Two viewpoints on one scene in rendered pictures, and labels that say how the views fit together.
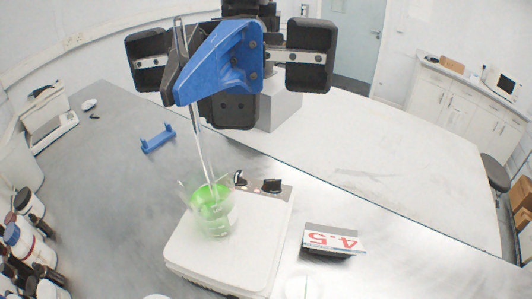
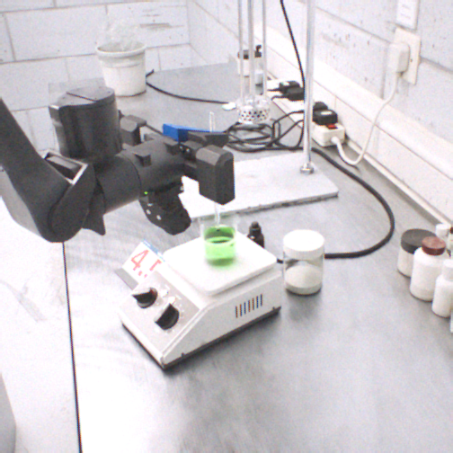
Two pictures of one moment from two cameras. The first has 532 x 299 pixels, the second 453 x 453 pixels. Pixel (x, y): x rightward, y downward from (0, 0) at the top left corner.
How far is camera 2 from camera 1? 0.86 m
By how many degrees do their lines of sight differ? 100
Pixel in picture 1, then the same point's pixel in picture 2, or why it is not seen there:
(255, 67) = not seen: hidden behind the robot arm
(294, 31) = (137, 131)
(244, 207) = (193, 262)
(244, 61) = not seen: hidden behind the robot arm
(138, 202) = (308, 408)
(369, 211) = (82, 275)
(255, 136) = (44, 430)
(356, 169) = (20, 308)
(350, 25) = not seen: outside the picture
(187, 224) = (244, 269)
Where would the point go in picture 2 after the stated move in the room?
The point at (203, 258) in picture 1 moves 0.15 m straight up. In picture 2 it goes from (247, 249) to (244, 150)
